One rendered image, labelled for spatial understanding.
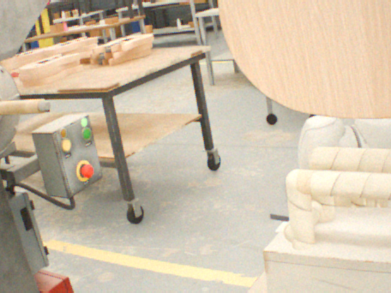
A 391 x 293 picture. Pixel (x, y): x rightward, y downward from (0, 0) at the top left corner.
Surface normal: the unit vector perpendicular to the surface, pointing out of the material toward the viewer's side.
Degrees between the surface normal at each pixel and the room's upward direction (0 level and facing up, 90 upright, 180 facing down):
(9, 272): 90
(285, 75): 91
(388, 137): 100
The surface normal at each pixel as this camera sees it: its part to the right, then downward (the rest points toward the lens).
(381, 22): -0.52, 0.36
